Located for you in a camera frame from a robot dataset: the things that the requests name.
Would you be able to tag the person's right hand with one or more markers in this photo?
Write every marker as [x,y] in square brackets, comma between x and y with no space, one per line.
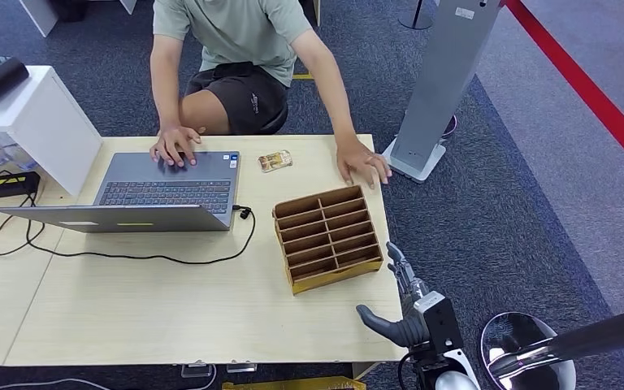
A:
[175,145]

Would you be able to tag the black power adapter yellow labels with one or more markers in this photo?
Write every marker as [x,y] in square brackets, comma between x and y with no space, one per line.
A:
[11,184]

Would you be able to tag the white cabinet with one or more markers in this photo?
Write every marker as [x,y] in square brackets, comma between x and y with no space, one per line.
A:
[43,124]

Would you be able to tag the brown cardboard slot organizer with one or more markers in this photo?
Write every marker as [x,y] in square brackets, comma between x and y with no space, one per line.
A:
[328,237]

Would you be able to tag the white furniture panel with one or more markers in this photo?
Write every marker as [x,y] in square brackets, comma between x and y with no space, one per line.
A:
[37,13]

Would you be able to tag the grey kiosk stand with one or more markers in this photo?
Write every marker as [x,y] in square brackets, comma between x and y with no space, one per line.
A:
[444,81]

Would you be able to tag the person's left hand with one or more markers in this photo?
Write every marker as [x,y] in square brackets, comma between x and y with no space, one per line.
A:
[363,161]

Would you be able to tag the grey open laptop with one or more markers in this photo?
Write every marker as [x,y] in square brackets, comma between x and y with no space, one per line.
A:
[172,188]

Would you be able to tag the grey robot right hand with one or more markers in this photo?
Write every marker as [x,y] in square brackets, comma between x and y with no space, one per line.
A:
[393,329]

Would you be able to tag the yellow strip under table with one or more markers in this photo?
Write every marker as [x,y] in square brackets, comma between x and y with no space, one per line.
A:
[296,385]

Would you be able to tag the clear table bracket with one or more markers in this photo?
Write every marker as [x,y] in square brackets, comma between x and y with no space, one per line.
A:
[241,367]
[196,370]

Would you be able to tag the black stanchion base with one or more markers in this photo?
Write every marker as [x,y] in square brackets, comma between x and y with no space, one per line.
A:
[415,20]

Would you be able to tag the person's left forearm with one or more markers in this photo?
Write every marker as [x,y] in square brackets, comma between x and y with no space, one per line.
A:
[328,91]

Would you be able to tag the person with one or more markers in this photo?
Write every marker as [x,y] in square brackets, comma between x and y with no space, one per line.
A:
[236,32]

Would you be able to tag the person's right forearm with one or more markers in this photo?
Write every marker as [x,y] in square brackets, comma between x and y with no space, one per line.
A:
[164,91]

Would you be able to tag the red barrier belt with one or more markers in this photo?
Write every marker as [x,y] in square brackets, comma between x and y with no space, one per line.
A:
[586,91]

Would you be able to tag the clear plastic bottles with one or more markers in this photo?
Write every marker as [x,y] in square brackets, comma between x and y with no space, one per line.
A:
[0,152]

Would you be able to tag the chrome stanchion post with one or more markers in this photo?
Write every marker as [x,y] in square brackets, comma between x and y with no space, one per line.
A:
[527,350]

